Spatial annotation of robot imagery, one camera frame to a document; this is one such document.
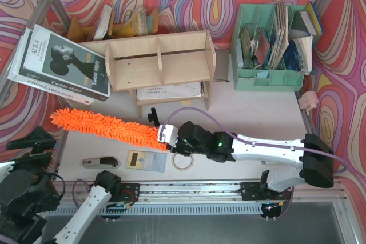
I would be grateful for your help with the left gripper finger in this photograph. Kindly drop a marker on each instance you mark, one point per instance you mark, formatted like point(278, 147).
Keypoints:
point(38, 139)
point(40, 158)

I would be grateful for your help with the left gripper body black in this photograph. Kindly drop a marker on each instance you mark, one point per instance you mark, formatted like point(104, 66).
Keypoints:
point(31, 151)

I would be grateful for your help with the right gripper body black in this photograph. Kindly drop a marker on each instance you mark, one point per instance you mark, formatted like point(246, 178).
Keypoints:
point(177, 148)

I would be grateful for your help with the beige and blue calculator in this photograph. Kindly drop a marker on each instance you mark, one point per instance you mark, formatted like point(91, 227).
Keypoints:
point(146, 161)

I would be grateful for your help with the orange microfiber duster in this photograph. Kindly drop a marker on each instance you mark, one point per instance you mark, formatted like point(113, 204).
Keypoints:
point(88, 122)

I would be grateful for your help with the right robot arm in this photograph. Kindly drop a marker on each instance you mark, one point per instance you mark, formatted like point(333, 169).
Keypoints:
point(308, 160)

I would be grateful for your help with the wooden bookshelf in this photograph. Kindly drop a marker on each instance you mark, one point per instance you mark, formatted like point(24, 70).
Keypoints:
point(158, 60)

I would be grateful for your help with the clear tape roll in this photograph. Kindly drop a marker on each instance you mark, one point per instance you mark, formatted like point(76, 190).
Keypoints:
point(182, 163)

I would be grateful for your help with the yellow sticky note pad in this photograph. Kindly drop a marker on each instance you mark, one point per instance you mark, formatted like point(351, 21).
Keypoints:
point(186, 102)

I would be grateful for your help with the black binder clip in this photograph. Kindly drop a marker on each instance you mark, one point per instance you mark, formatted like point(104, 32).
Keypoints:
point(153, 117)

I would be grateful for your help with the spiral notebook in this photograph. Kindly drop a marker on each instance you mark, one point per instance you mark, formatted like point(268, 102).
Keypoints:
point(183, 90)

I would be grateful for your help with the white Chokladfabriken book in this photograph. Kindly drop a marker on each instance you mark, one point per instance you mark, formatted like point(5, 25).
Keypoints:
point(14, 75)

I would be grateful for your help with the Twins story book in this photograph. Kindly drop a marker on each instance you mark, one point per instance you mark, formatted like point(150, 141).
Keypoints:
point(56, 60)

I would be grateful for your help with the mint green desk organizer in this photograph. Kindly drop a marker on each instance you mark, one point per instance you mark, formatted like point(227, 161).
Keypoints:
point(258, 43)

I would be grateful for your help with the pink piggy figurine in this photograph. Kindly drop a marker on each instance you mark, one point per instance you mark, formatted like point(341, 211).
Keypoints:
point(308, 101)

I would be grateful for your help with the yellow file rack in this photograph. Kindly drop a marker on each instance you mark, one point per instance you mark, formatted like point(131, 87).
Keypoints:
point(139, 24)

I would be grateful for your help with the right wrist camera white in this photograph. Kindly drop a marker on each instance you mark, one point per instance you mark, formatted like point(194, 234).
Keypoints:
point(167, 134)

